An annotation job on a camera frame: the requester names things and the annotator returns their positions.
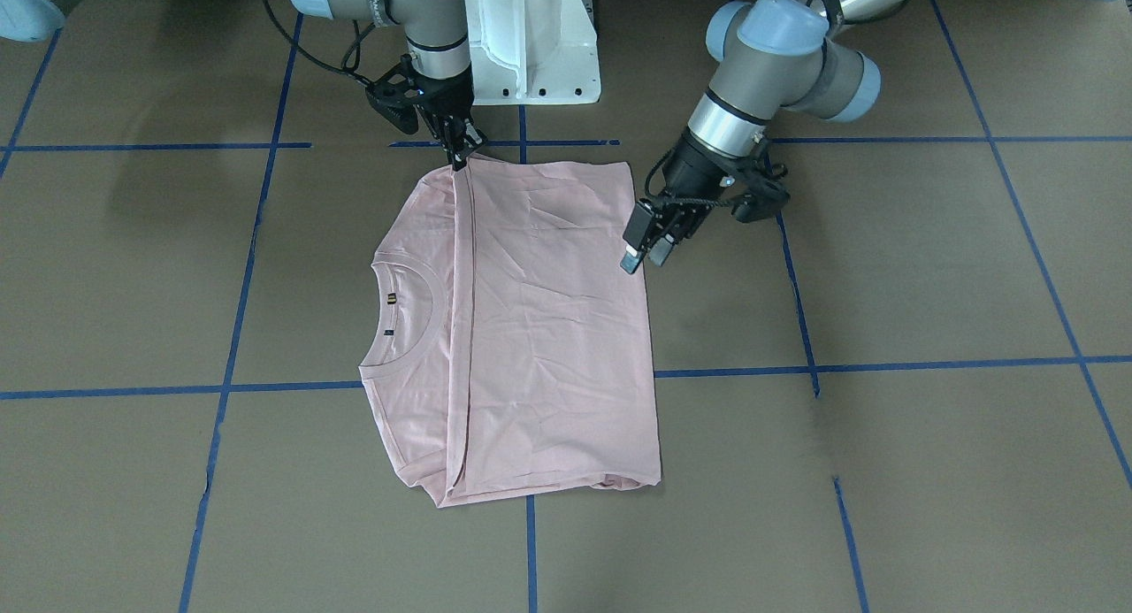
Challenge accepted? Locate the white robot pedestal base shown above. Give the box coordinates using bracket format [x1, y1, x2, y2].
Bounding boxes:
[465, 0, 602, 107]

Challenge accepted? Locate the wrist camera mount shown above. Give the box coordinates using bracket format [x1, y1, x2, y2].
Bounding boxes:
[723, 141, 790, 225]
[365, 54, 421, 136]

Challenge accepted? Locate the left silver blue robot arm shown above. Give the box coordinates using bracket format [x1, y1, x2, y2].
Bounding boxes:
[620, 0, 910, 274]

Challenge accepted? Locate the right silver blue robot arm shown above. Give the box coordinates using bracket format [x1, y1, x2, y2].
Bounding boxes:
[260, 0, 486, 171]

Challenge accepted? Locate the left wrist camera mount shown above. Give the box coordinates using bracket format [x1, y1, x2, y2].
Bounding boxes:
[723, 141, 790, 225]

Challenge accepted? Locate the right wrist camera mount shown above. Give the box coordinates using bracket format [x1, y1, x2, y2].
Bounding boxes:
[365, 54, 421, 136]

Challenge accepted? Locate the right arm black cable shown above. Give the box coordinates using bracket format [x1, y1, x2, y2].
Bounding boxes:
[258, 0, 381, 88]

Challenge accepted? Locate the pink Snoopy t-shirt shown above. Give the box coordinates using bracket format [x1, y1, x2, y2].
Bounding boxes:
[359, 155, 662, 508]

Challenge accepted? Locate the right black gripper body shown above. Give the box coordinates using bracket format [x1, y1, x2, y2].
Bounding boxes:
[417, 72, 474, 144]

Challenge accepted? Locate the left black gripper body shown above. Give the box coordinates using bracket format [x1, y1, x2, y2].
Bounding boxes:
[662, 128, 731, 213]

